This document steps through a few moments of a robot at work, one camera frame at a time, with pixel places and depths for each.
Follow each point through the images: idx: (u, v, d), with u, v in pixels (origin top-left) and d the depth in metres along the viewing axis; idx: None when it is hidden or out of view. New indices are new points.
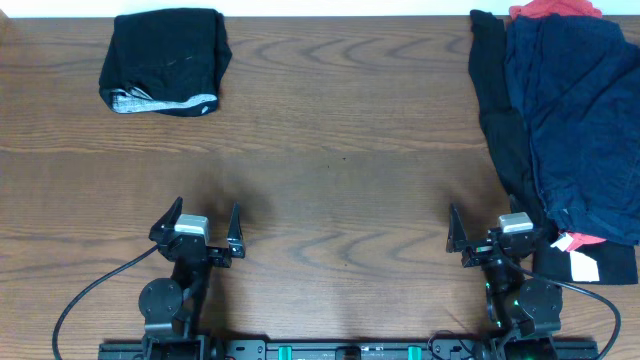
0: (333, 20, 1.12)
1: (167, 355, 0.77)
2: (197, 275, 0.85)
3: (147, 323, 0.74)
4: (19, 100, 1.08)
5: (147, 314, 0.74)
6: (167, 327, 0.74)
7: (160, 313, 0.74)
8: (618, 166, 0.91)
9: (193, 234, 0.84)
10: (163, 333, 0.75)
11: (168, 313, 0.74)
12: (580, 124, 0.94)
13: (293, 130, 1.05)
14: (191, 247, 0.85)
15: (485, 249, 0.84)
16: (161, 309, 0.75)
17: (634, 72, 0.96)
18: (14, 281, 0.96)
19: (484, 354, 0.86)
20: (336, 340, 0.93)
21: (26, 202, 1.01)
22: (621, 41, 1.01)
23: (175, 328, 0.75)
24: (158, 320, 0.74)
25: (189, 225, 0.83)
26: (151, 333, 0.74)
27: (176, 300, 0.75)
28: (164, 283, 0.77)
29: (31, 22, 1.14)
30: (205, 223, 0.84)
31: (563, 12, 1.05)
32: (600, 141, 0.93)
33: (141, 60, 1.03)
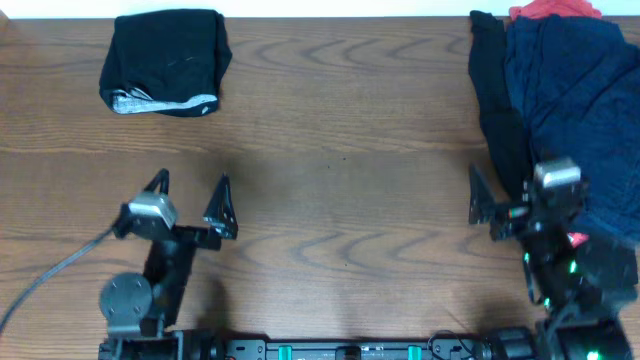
0: (333, 21, 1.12)
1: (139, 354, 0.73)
2: (172, 266, 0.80)
3: (109, 325, 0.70)
4: (19, 101, 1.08)
5: (110, 316, 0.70)
6: (132, 330, 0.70)
7: (124, 315, 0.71)
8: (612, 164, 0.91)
9: (149, 216, 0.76)
10: (130, 333, 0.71)
11: (134, 315, 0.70)
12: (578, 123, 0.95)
13: (294, 131, 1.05)
14: (151, 230, 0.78)
15: (519, 211, 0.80)
16: (125, 307, 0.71)
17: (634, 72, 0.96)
18: (14, 281, 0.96)
19: (485, 354, 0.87)
20: (336, 340, 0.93)
21: (27, 202, 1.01)
22: (620, 42, 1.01)
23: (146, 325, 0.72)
24: (123, 322, 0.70)
25: (143, 205, 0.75)
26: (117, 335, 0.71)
27: (142, 294, 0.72)
28: (129, 280, 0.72)
29: (32, 23, 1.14)
30: (163, 204, 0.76)
31: (561, 12, 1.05)
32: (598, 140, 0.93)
33: (142, 60, 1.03)
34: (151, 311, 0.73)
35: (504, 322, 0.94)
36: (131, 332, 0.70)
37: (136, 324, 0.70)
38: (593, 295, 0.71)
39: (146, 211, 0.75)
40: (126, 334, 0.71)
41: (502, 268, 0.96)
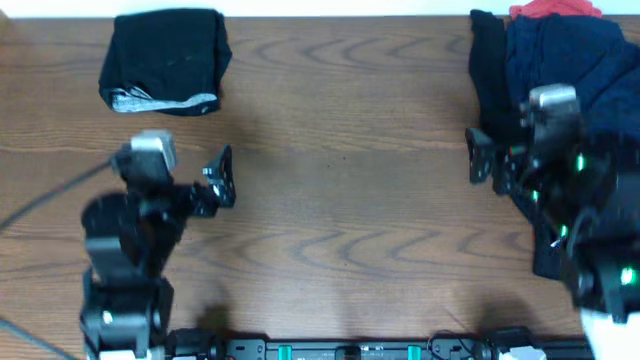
0: (333, 20, 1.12)
1: (112, 299, 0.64)
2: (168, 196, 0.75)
3: (86, 238, 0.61)
4: (18, 100, 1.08)
5: (89, 229, 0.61)
6: (113, 246, 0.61)
7: (107, 228, 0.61)
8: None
9: (150, 151, 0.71)
10: (109, 260, 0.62)
11: (119, 229, 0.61)
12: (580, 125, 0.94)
13: (294, 130, 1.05)
14: (151, 167, 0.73)
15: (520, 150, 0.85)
16: (109, 221, 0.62)
17: (634, 71, 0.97)
18: (14, 281, 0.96)
19: (485, 353, 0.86)
20: (336, 340, 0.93)
21: (26, 202, 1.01)
22: (621, 40, 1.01)
23: (128, 257, 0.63)
24: (103, 236, 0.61)
25: (145, 140, 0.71)
26: (95, 253, 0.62)
27: (134, 218, 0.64)
28: (119, 195, 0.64)
29: (31, 21, 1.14)
30: (167, 141, 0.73)
31: (562, 11, 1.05)
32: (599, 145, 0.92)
33: (141, 60, 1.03)
34: (137, 244, 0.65)
35: (504, 321, 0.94)
36: (111, 258, 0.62)
37: (118, 251, 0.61)
38: (608, 182, 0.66)
39: (151, 147, 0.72)
40: (104, 262, 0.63)
41: (502, 267, 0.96)
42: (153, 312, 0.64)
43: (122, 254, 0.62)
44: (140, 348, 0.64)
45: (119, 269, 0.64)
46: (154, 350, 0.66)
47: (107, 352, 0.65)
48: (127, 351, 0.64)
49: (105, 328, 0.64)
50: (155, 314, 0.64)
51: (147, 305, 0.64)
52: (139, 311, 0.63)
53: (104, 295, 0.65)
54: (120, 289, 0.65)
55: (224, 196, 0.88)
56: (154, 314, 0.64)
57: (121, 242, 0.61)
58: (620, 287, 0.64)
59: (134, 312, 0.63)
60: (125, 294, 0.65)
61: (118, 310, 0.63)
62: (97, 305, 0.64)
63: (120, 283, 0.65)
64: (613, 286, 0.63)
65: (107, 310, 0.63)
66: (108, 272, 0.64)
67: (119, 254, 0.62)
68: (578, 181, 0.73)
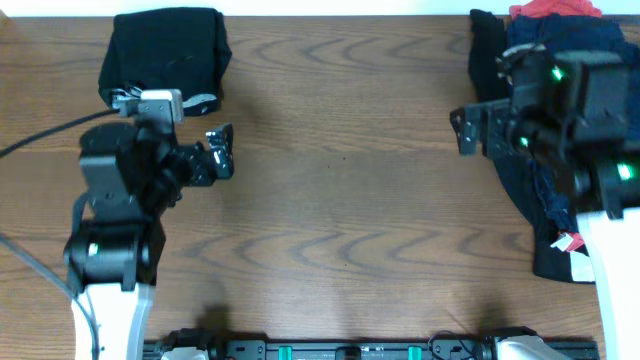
0: (333, 19, 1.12)
1: (98, 234, 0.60)
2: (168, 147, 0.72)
3: (80, 158, 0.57)
4: (17, 100, 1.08)
5: (86, 145, 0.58)
6: (108, 161, 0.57)
7: (106, 145, 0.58)
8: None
9: (158, 102, 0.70)
10: (104, 186, 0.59)
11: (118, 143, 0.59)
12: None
13: (293, 130, 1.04)
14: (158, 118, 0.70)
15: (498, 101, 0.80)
16: (108, 140, 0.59)
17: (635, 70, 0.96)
18: (13, 282, 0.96)
19: (485, 353, 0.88)
20: (337, 341, 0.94)
21: (25, 202, 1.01)
22: (621, 40, 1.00)
23: (122, 177, 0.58)
24: (101, 150, 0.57)
25: (155, 93, 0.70)
26: (89, 171, 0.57)
27: (133, 141, 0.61)
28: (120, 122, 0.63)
29: (30, 21, 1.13)
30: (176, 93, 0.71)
31: (563, 11, 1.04)
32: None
33: (141, 60, 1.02)
34: (133, 175, 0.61)
35: (504, 322, 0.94)
36: (104, 182, 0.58)
37: (112, 174, 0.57)
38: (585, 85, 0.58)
39: (159, 98, 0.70)
40: (98, 188, 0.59)
41: (502, 268, 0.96)
42: (142, 248, 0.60)
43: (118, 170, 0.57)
44: (128, 280, 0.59)
45: (110, 198, 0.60)
46: (141, 287, 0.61)
47: (94, 286, 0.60)
48: (114, 285, 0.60)
49: (89, 262, 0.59)
50: (144, 250, 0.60)
51: (135, 239, 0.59)
52: (128, 245, 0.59)
53: (90, 231, 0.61)
54: (110, 223, 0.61)
55: (222, 165, 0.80)
56: (143, 250, 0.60)
57: (118, 162, 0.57)
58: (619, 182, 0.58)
59: (123, 244, 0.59)
60: (115, 227, 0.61)
61: (103, 243, 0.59)
62: (84, 236, 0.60)
63: (109, 217, 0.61)
64: (612, 184, 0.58)
65: (93, 243, 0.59)
66: (99, 202, 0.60)
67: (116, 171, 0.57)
68: (558, 93, 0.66)
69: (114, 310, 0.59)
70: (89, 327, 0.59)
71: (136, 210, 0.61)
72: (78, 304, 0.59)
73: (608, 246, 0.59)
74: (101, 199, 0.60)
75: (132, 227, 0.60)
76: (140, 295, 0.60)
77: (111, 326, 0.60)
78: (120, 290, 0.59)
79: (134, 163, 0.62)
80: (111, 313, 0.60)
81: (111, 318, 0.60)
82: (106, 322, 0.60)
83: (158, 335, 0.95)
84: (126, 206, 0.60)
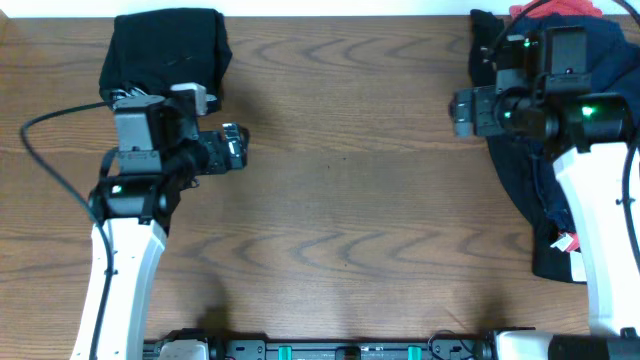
0: (333, 20, 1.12)
1: (123, 182, 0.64)
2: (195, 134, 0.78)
3: (116, 112, 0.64)
4: (19, 100, 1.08)
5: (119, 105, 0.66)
6: (139, 115, 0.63)
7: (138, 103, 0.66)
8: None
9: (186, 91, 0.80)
10: (132, 139, 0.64)
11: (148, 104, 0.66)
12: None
13: (294, 130, 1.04)
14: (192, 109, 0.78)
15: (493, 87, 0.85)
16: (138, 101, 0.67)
17: (635, 72, 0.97)
18: (14, 281, 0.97)
19: (486, 352, 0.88)
20: (336, 340, 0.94)
21: (26, 202, 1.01)
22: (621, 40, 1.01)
23: (152, 129, 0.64)
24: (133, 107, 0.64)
25: (183, 85, 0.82)
26: (119, 124, 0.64)
27: (160, 106, 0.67)
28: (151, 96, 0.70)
29: (31, 22, 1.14)
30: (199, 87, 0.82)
31: (563, 12, 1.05)
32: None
33: (141, 60, 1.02)
34: (161, 135, 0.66)
35: (504, 322, 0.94)
36: (134, 135, 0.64)
37: (142, 127, 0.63)
38: (549, 45, 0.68)
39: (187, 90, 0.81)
40: (127, 141, 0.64)
41: (502, 268, 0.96)
42: (159, 196, 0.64)
43: (149, 123, 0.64)
44: (145, 216, 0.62)
45: (137, 152, 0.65)
46: (156, 225, 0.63)
47: (116, 220, 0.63)
48: (132, 219, 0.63)
49: (112, 201, 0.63)
50: (161, 198, 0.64)
51: (154, 187, 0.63)
52: (146, 190, 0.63)
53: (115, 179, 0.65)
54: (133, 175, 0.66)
55: (236, 155, 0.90)
56: (161, 198, 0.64)
57: (146, 116, 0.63)
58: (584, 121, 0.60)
59: (142, 190, 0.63)
60: (138, 177, 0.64)
61: (127, 189, 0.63)
62: (109, 183, 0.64)
63: (134, 169, 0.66)
64: (578, 118, 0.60)
65: (116, 185, 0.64)
66: (126, 155, 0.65)
67: (146, 124, 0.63)
68: (533, 62, 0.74)
69: (133, 240, 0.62)
70: (106, 251, 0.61)
71: (158, 164, 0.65)
72: (97, 230, 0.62)
73: (588, 176, 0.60)
74: (129, 153, 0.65)
75: (153, 176, 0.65)
76: (156, 231, 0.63)
77: (126, 251, 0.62)
78: (137, 224, 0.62)
79: (162, 126, 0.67)
80: (128, 242, 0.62)
81: (128, 247, 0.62)
82: (122, 249, 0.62)
83: (158, 335, 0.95)
84: (150, 159, 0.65)
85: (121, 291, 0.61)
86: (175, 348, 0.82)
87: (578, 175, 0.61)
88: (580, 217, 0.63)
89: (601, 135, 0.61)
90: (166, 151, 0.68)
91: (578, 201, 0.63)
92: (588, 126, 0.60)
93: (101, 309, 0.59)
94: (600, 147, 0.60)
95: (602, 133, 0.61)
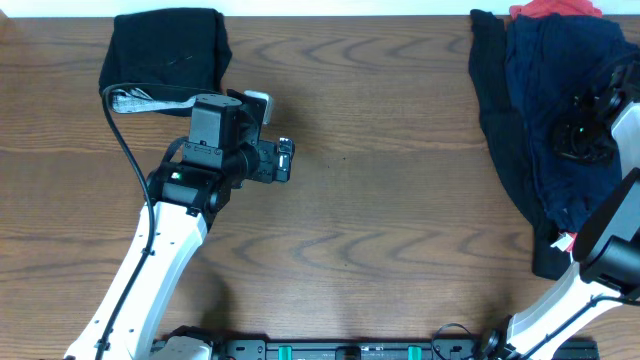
0: (333, 20, 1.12)
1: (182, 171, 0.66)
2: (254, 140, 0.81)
3: (195, 104, 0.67)
4: (18, 100, 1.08)
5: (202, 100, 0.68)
6: (217, 115, 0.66)
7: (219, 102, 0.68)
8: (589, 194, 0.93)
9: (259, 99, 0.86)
10: (203, 132, 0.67)
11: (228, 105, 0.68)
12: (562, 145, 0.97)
13: (294, 130, 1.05)
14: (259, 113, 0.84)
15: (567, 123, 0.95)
16: (221, 100, 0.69)
17: None
18: (14, 281, 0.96)
19: (492, 340, 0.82)
20: (336, 340, 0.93)
21: (27, 202, 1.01)
22: (620, 41, 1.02)
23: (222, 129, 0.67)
24: (211, 105, 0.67)
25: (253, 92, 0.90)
26: (198, 117, 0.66)
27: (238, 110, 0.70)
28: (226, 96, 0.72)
29: (31, 21, 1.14)
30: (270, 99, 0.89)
31: (563, 11, 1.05)
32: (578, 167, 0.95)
33: (142, 60, 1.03)
34: (228, 135, 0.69)
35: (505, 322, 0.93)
36: (205, 130, 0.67)
37: (215, 124, 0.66)
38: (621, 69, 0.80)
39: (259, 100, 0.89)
40: (197, 134, 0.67)
41: (502, 268, 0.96)
42: (212, 193, 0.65)
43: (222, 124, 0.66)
44: (194, 208, 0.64)
45: (203, 146, 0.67)
46: (202, 219, 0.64)
47: (165, 204, 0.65)
48: (182, 207, 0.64)
49: (168, 185, 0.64)
50: (212, 195, 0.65)
51: (209, 184, 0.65)
52: (202, 184, 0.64)
53: (176, 165, 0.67)
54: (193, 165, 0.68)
55: (282, 168, 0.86)
56: (212, 195, 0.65)
57: (222, 115, 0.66)
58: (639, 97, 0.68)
59: (200, 183, 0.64)
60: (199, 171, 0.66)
61: (185, 179, 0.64)
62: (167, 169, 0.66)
63: (195, 161, 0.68)
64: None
65: (176, 171, 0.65)
66: (193, 145, 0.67)
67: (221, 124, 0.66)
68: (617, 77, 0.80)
69: (177, 225, 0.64)
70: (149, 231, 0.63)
71: (218, 161, 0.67)
72: (146, 207, 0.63)
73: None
74: (196, 145, 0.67)
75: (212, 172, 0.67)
76: (200, 223, 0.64)
77: (167, 234, 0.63)
78: (185, 213, 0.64)
79: (231, 128, 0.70)
80: (171, 228, 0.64)
81: (171, 230, 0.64)
82: (163, 231, 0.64)
83: (158, 335, 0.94)
84: (213, 155, 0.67)
85: (153, 273, 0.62)
86: (181, 342, 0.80)
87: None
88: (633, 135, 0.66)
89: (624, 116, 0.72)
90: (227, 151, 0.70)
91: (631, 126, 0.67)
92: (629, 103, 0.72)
93: (131, 283, 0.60)
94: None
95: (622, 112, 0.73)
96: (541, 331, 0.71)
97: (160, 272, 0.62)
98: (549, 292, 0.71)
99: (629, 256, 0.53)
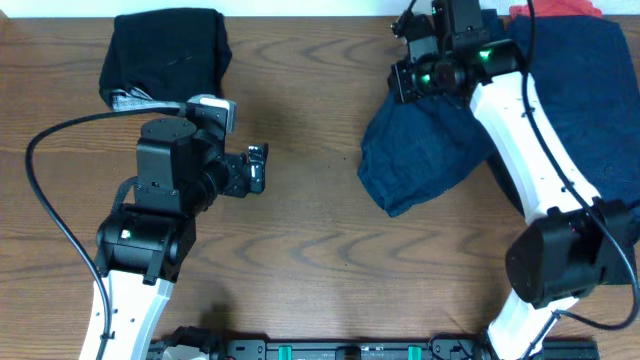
0: (333, 20, 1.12)
1: (134, 224, 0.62)
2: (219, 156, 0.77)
3: (141, 142, 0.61)
4: (17, 99, 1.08)
5: (147, 134, 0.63)
6: (165, 153, 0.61)
7: (164, 135, 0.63)
8: (599, 187, 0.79)
9: (217, 108, 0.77)
10: (154, 174, 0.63)
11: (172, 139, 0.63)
12: (424, 108, 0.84)
13: (294, 130, 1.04)
14: (214, 126, 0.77)
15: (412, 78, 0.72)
16: (167, 133, 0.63)
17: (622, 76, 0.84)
18: (14, 281, 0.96)
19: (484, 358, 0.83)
20: (336, 340, 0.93)
21: (26, 202, 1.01)
22: (614, 44, 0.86)
23: (171, 168, 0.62)
24: (150, 142, 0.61)
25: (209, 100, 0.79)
26: (142, 156, 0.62)
27: (190, 137, 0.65)
28: (173, 122, 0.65)
29: (31, 21, 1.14)
30: (230, 104, 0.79)
31: (564, 12, 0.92)
32: (601, 153, 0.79)
33: (141, 60, 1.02)
34: (181, 171, 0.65)
35: None
36: (155, 170, 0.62)
37: (165, 163, 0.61)
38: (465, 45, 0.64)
39: (217, 106, 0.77)
40: (147, 176, 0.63)
41: (501, 267, 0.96)
42: (170, 245, 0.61)
43: (171, 163, 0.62)
44: (149, 275, 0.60)
45: (155, 188, 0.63)
46: (163, 282, 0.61)
47: (118, 275, 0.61)
48: (138, 276, 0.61)
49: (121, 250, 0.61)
50: (172, 246, 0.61)
51: (167, 233, 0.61)
52: (158, 241, 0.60)
53: (128, 214, 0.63)
54: (148, 211, 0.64)
55: (255, 179, 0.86)
56: (172, 245, 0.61)
57: (173, 153, 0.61)
58: (484, 62, 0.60)
59: (155, 237, 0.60)
60: (152, 217, 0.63)
61: (138, 231, 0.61)
62: (118, 222, 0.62)
63: (151, 204, 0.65)
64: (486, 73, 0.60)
65: (127, 228, 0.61)
66: (145, 188, 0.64)
67: (168, 163, 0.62)
68: (462, 55, 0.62)
69: (133, 300, 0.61)
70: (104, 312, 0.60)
71: (176, 203, 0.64)
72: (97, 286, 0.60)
73: (501, 92, 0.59)
74: (147, 187, 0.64)
75: (169, 219, 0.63)
76: (160, 290, 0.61)
77: (125, 310, 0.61)
78: (142, 282, 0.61)
79: (183, 160, 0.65)
80: (129, 303, 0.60)
81: (128, 306, 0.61)
82: (120, 307, 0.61)
83: (158, 335, 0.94)
84: (167, 197, 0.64)
85: (120, 351, 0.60)
86: None
87: (497, 96, 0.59)
88: (501, 126, 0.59)
89: (502, 68, 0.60)
90: (183, 184, 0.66)
91: (495, 116, 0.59)
92: (489, 66, 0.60)
93: None
94: (506, 78, 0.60)
95: (501, 70, 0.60)
96: (525, 339, 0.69)
97: (125, 350, 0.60)
98: (512, 301, 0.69)
99: (570, 270, 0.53)
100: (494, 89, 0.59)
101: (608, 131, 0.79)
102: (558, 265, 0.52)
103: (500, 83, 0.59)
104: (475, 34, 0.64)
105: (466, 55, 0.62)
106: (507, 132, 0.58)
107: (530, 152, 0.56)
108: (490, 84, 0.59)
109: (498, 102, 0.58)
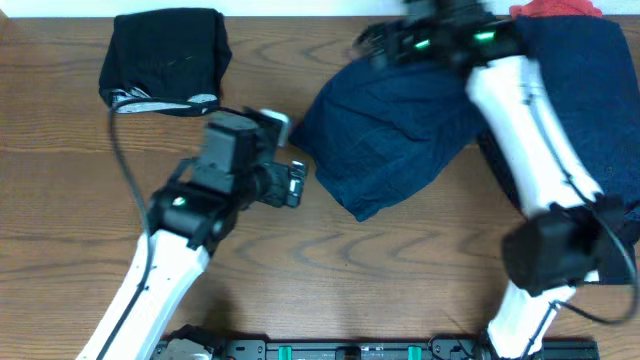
0: (333, 20, 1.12)
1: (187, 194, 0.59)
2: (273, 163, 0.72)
3: (209, 125, 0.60)
4: (17, 99, 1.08)
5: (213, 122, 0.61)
6: (229, 140, 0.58)
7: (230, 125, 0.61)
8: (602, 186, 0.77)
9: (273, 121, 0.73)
10: (213, 155, 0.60)
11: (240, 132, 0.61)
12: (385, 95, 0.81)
13: None
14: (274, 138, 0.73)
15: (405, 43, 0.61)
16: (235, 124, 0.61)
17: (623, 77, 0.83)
18: (14, 281, 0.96)
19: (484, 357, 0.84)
20: (336, 340, 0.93)
21: (26, 202, 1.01)
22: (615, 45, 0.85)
23: (234, 153, 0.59)
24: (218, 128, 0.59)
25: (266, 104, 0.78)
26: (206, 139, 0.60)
27: (253, 134, 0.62)
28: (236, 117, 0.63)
29: (31, 20, 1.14)
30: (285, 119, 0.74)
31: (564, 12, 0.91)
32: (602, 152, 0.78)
33: (141, 60, 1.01)
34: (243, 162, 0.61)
35: None
36: (215, 152, 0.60)
37: (226, 146, 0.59)
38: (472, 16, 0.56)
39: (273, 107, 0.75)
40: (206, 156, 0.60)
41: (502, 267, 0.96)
42: (217, 221, 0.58)
43: (233, 151, 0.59)
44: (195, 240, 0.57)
45: (211, 169, 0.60)
46: (203, 251, 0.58)
47: (165, 232, 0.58)
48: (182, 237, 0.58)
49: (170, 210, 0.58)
50: (217, 222, 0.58)
51: (214, 210, 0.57)
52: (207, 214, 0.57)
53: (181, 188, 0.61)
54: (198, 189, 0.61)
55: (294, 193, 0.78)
56: (217, 222, 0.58)
57: (237, 140, 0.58)
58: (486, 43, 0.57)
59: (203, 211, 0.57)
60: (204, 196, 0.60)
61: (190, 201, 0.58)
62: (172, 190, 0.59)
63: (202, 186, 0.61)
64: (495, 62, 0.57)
65: (181, 195, 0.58)
66: (202, 167, 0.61)
67: (232, 148, 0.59)
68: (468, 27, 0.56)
69: (175, 260, 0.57)
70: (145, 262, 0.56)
71: (227, 187, 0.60)
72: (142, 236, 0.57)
73: (507, 81, 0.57)
74: (205, 166, 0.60)
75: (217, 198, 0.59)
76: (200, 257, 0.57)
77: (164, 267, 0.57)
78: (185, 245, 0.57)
79: (246, 151, 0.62)
80: (169, 260, 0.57)
81: (168, 264, 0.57)
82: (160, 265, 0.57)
83: None
84: (221, 181, 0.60)
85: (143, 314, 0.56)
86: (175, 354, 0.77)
87: (503, 85, 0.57)
88: (499, 115, 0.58)
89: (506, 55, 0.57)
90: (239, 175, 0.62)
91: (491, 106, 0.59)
92: (490, 49, 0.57)
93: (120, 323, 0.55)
94: (511, 65, 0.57)
95: (503, 54, 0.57)
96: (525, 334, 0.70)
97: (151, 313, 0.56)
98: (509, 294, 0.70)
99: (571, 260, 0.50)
100: (502, 77, 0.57)
101: (610, 133, 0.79)
102: (559, 257, 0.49)
103: (505, 72, 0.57)
104: (474, 9, 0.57)
105: (467, 31, 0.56)
106: (508, 123, 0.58)
107: (531, 144, 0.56)
108: (490, 69, 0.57)
109: (504, 91, 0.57)
